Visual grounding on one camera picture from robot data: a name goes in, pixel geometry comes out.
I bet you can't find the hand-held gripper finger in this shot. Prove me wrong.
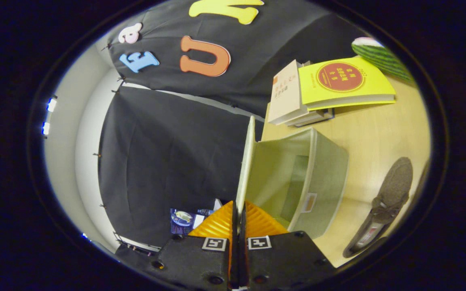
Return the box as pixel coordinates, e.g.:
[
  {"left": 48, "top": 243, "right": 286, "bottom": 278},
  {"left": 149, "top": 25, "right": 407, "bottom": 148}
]
[
  {"left": 239, "top": 200, "right": 337, "bottom": 291},
  {"left": 143, "top": 200, "right": 239, "bottom": 291}
]

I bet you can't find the green fabric storage box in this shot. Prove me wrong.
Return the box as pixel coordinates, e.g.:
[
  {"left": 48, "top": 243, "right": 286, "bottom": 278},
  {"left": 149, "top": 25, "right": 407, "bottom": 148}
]
[{"left": 235, "top": 116, "right": 350, "bottom": 240}]

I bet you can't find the brown fuzzy shoe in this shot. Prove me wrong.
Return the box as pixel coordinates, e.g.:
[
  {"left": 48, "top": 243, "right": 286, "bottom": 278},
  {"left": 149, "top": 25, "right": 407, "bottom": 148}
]
[{"left": 342, "top": 157, "right": 413, "bottom": 258}]

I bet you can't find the blue printed package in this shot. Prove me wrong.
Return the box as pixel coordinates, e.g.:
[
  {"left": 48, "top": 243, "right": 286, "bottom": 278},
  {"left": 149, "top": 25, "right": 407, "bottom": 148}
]
[{"left": 170, "top": 208, "right": 217, "bottom": 236}]

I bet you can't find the dark grey book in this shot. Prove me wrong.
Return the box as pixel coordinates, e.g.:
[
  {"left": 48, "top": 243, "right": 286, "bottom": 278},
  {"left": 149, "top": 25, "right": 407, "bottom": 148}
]
[{"left": 288, "top": 107, "right": 335, "bottom": 128}]

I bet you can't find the beige book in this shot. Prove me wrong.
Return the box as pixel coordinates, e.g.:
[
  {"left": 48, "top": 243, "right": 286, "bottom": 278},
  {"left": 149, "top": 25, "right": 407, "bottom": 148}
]
[{"left": 268, "top": 60, "right": 310, "bottom": 125}]

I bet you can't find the yellow book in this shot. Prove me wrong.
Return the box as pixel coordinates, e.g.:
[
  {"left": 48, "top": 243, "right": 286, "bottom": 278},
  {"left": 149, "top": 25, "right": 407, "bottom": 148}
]
[{"left": 298, "top": 56, "right": 396, "bottom": 111}]

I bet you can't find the striped green watermelon plush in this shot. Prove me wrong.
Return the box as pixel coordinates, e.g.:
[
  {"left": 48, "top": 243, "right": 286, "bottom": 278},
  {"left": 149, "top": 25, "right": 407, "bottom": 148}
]
[{"left": 352, "top": 37, "right": 414, "bottom": 83}]

